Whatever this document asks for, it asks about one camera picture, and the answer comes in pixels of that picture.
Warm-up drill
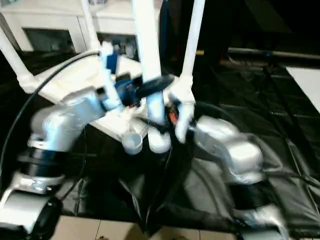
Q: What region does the black work mat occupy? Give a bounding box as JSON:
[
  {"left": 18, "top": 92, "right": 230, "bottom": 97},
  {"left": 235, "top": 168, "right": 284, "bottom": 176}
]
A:
[{"left": 0, "top": 47, "right": 320, "bottom": 236}]

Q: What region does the white flat board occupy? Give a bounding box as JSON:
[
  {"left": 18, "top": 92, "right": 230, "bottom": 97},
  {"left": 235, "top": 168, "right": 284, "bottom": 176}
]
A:
[{"left": 285, "top": 66, "right": 320, "bottom": 113}]

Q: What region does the white plastic table top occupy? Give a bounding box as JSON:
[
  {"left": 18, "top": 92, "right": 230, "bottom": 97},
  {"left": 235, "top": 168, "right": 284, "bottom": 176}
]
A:
[{"left": 20, "top": 50, "right": 198, "bottom": 155}]

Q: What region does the dark cabinet with yellow label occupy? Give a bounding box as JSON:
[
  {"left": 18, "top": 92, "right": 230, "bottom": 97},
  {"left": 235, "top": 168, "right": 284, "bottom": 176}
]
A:
[{"left": 160, "top": 0, "right": 320, "bottom": 58}]

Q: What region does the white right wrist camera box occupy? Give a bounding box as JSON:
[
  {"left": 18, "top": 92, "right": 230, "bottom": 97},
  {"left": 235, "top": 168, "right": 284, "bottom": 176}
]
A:
[{"left": 170, "top": 90, "right": 197, "bottom": 145}]

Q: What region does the white plastic table leg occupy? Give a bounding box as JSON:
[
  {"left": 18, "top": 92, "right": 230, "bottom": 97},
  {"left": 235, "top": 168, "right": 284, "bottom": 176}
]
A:
[
  {"left": 131, "top": 0, "right": 173, "bottom": 153},
  {"left": 177, "top": 0, "right": 207, "bottom": 101},
  {"left": 0, "top": 27, "right": 38, "bottom": 93},
  {"left": 80, "top": 0, "right": 103, "bottom": 53}
]

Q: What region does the white cabinet with glass doors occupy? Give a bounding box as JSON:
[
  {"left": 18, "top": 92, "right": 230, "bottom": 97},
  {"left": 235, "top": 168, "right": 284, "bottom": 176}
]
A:
[{"left": 0, "top": 0, "right": 163, "bottom": 53}]

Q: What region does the black horizontal bar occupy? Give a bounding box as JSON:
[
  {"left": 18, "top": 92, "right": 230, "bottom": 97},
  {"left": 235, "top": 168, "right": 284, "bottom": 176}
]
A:
[{"left": 227, "top": 47, "right": 320, "bottom": 60}]

